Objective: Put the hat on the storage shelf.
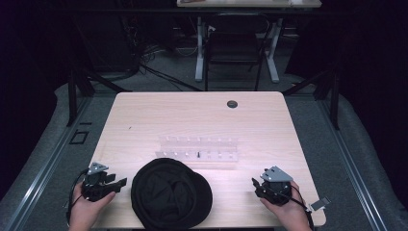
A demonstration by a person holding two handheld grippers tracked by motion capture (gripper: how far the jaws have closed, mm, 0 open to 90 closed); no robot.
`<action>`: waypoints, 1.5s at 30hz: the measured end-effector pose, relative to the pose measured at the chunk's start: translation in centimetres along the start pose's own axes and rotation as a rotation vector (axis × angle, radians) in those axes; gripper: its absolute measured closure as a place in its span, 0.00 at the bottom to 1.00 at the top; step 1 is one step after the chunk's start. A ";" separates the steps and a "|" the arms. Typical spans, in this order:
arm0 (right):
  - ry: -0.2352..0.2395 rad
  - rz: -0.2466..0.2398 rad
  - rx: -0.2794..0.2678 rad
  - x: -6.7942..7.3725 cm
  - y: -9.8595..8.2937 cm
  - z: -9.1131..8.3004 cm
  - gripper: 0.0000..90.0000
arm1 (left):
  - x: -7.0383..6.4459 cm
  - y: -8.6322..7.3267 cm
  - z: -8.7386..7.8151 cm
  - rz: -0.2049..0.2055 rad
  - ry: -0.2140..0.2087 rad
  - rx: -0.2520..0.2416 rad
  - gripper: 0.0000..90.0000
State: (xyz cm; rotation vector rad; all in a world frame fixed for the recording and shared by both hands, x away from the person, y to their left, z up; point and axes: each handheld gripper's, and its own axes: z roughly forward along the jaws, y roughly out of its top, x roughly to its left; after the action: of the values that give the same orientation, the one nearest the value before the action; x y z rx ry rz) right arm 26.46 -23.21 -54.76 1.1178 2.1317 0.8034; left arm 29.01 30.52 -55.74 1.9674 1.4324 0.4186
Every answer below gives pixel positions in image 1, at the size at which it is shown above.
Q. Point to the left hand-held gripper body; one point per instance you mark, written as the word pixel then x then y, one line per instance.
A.
pixel 93 187

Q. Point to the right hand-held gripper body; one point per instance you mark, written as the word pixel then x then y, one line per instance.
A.
pixel 275 189

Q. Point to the black hat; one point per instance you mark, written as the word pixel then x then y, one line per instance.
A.
pixel 170 195

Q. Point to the clear acrylic rack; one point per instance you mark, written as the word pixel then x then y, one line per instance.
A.
pixel 198 147

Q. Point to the person's left hand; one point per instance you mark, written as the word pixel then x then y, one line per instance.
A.
pixel 84 211

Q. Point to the person's right hand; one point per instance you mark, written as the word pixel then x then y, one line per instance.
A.
pixel 290 213

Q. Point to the black metal stand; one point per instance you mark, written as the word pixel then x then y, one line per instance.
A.
pixel 333 96
pixel 73 96

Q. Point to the wooden table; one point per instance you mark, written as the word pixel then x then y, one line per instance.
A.
pixel 192 118

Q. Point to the black folding chair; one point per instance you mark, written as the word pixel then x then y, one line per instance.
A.
pixel 234 48

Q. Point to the white-legged wooden desk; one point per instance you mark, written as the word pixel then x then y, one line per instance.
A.
pixel 247 3

